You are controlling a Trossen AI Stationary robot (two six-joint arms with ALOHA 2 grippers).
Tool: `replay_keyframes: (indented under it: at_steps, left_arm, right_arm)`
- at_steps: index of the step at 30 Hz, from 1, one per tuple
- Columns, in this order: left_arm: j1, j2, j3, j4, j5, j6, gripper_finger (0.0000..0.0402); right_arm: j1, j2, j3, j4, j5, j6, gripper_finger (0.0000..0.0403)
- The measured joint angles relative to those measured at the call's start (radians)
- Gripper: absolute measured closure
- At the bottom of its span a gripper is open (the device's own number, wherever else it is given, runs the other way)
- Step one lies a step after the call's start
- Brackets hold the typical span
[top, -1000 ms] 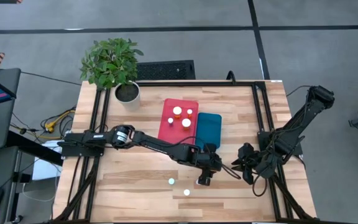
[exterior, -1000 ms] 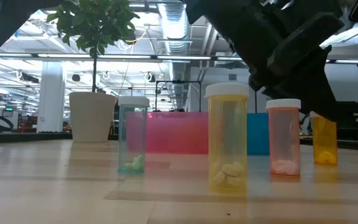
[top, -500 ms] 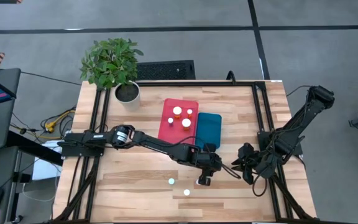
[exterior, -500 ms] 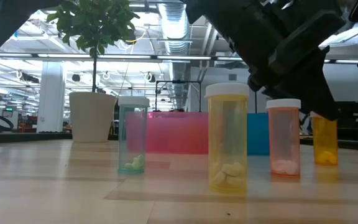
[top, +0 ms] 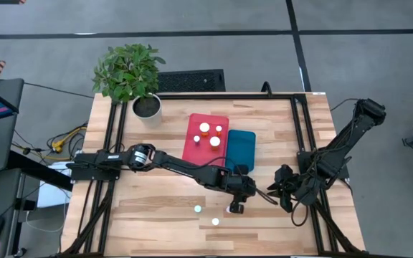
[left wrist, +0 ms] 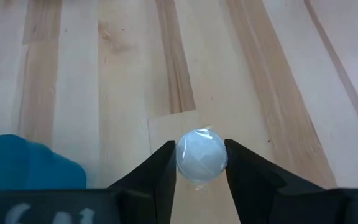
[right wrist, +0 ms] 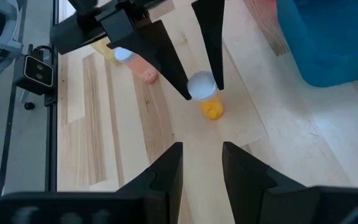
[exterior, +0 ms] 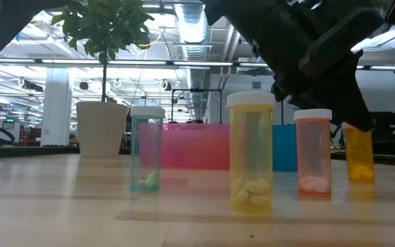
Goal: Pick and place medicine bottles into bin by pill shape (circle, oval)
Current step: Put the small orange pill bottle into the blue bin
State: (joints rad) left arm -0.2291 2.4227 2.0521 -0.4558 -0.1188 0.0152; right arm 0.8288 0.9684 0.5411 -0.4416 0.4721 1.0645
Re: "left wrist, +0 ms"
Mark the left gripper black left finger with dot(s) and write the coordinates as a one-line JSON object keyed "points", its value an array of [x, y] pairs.
{"points": [[151, 186]]}

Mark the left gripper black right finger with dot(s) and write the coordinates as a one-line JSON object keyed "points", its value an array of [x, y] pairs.
{"points": [[253, 186]]}

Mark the blue plastic bin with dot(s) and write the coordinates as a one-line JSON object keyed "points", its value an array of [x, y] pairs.
{"points": [[26, 165]]}

